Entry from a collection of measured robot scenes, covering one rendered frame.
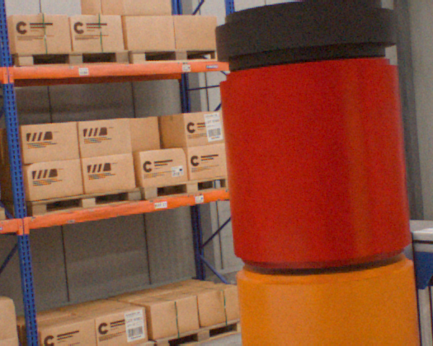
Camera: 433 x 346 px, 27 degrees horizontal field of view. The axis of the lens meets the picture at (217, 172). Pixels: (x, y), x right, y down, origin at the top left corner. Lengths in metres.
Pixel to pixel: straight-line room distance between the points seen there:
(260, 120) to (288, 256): 0.04
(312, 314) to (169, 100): 10.86
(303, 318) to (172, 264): 10.87
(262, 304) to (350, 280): 0.02
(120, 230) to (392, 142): 10.45
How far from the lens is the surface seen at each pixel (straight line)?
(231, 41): 0.24
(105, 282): 10.62
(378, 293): 0.24
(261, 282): 0.24
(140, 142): 9.85
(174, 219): 11.09
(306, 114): 0.23
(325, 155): 0.23
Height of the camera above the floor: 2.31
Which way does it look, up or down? 3 degrees down
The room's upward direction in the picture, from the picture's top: 5 degrees counter-clockwise
